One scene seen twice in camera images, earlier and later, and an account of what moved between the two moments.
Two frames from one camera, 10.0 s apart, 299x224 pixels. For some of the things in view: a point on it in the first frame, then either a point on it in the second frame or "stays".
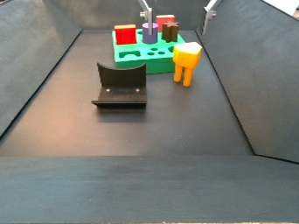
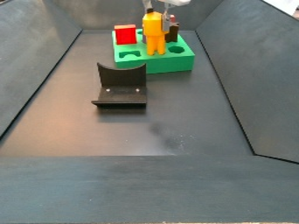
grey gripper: [146, 10] -> [165, 18]
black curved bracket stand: [124, 87] stays
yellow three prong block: [185, 58] -> [153, 32]
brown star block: [169, 31] stays
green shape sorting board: [154, 55] stays
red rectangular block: [125, 34] stays
